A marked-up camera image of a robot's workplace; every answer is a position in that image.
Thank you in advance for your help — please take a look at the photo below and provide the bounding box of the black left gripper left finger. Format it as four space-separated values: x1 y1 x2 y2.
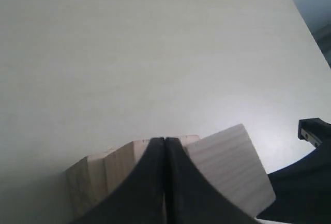
72 138 165 224

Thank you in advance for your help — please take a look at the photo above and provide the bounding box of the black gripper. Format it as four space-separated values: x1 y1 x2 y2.
257 118 330 223

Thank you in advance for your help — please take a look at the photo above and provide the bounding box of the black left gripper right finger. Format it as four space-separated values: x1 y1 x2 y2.
164 138 258 224

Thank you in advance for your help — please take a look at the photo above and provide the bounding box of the medium striped wooden cube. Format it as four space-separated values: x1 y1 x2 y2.
180 124 276 217

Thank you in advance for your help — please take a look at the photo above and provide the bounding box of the largest wooden cube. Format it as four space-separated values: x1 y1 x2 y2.
66 139 150 221

